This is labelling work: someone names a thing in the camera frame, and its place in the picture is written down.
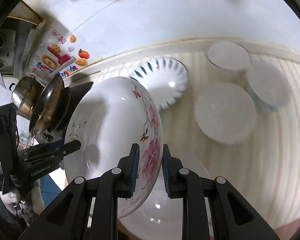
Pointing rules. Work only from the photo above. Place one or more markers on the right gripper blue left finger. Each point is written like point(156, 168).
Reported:
point(135, 156)

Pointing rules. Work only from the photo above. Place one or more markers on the black frying pan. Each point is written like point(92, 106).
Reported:
point(46, 106)

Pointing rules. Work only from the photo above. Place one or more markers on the black range hood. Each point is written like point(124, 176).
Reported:
point(18, 34)

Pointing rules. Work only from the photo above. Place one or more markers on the black induction cooktop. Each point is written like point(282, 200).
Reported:
point(68, 102)

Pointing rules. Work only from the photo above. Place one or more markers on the white bowl dark rim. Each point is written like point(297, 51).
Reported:
point(227, 61)

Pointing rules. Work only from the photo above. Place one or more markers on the white plate blue emblem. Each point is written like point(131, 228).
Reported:
point(159, 217)

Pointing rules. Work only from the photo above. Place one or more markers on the white bowl blue dots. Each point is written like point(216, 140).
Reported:
point(268, 87)

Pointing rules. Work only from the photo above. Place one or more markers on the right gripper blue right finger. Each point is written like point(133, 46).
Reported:
point(165, 171)

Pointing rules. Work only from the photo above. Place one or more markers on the pink floral white plate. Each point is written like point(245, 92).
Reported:
point(112, 116)

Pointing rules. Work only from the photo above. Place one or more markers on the white bowl red flowers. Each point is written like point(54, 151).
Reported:
point(225, 113)

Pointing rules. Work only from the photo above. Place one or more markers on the colourful wall sticker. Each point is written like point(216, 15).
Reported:
point(57, 54)

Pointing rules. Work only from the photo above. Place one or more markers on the stainless steel pot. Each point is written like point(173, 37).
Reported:
point(25, 95)

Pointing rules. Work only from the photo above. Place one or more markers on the blue leaf pattern plate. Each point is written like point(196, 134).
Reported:
point(165, 78)

